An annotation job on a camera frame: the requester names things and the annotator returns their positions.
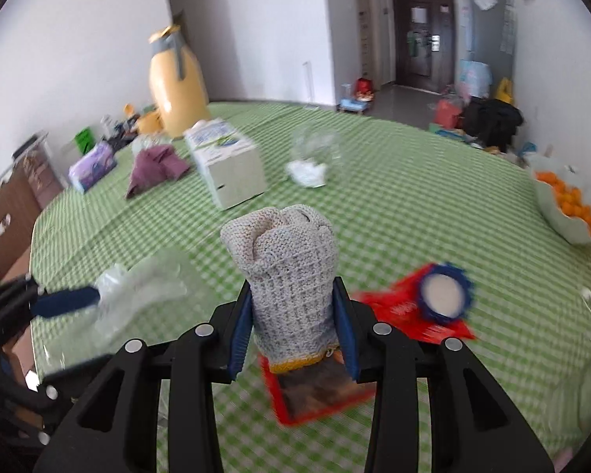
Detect crumpled white wrapper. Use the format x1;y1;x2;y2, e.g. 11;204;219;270
286;159;328;189

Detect purple tissue pack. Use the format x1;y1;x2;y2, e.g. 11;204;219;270
68;140;118;193

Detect wooden interior door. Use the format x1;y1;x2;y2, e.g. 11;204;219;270
353;0;377;92

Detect white milk carton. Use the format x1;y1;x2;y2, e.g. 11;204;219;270
184;118;268;210

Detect green checked tablecloth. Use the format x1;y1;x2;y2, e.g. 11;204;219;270
30;101;591;473

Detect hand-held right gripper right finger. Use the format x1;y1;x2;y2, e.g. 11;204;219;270
331;276;557;473

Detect grey knitted glove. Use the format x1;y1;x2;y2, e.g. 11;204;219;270
220;204;338;372

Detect clear plastic bag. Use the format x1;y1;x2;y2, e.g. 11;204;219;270
44;251;190;370

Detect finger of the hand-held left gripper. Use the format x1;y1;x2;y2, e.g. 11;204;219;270
30;286;102;319
37;374;84;406

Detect brown cardboard box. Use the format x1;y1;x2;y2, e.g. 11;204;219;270
1;328;36;390

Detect grey refrigerator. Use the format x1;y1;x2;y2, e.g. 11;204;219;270
465;0;518;84

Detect blue rimmed white lid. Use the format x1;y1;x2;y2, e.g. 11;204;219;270
418;263;475;326

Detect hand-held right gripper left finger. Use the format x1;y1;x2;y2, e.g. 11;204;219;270
32;278;257;473

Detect black bag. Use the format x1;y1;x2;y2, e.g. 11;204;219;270
460;97;524;151

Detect green bowl of oranges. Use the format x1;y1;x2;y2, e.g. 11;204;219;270
532;155;591;246

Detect yellow thermos jug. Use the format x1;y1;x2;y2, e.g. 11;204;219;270
148;24;210;140

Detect clear plastic cup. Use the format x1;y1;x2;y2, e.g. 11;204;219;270
292;125;344;171

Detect dark brown entrance door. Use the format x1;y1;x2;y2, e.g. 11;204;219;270
391;0;456;93

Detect small clear glass cup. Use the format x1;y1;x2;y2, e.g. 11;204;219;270
130;134;171;156

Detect patterned cloth bag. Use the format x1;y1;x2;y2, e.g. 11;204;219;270
455;59;492;98

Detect purple cloth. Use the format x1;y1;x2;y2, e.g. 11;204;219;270
125;145;192;200

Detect brown wooden chair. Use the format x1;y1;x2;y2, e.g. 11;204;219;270
0;150;62;281

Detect red bag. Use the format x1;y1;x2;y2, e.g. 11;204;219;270
433;99;464;129

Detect red foil packet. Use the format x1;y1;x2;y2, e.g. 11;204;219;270
352;263;476;346

